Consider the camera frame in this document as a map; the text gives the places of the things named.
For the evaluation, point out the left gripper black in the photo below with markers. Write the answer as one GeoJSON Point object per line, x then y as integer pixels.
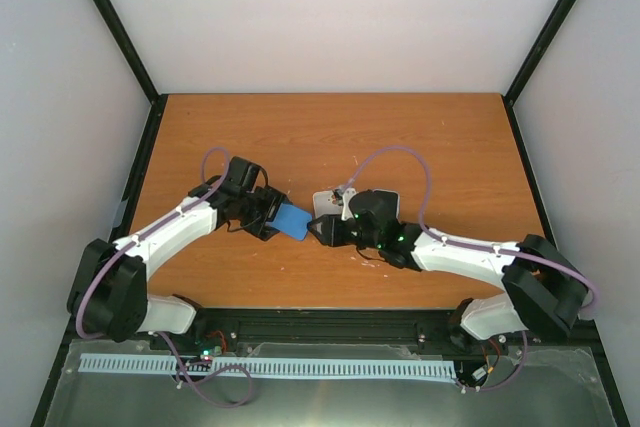
{"type": "Point", "coordinates": [273, 199]}

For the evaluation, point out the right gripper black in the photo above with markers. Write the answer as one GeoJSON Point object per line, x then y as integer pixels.
{"type": "Point", "coordinates": [329, 224]}

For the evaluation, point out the white phone case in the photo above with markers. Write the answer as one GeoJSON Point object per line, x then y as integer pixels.
{"type": "Point", "coordinates": [323, 203]}

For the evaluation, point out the light blue phone case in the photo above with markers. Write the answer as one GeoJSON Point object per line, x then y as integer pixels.
{"type": "Point", "coordinates": [388, 202]}

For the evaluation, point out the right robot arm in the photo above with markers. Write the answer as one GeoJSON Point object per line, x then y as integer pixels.
{"type": "Point", "coordinates": [541, 291]}

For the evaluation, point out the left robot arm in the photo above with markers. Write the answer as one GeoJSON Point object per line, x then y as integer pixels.
{"type": "Point", "coordinates": [110, 297]}

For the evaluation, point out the green led circuit board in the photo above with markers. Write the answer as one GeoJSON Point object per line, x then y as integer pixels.
{"type": "Point", "coordinates": [208, 354]}

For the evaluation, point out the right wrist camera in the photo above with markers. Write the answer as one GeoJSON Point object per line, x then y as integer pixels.
{"type": "Point", "coordinates": [341, 199]}

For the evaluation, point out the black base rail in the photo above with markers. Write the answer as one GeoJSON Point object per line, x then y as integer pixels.
{"type": "Point", "coordinates": [425, 332]}

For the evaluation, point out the light blue cable duct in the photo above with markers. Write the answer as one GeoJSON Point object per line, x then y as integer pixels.
{"type": "Point", "coordinates": [272, 368]}

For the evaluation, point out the black left frame post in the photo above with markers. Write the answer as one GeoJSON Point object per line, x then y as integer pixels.
{"type": "Point", "coordinates": [118, 31]}

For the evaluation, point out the black frame post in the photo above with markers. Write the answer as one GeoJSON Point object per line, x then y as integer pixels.
{"type": "Point", "coordinates": [543, 41]}
{"type": "Point", "coordinates": [118, 31]}

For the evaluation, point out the black right frame post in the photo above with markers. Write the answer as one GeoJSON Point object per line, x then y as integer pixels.
{"type": "Point", "coordinates": [543, 41]}

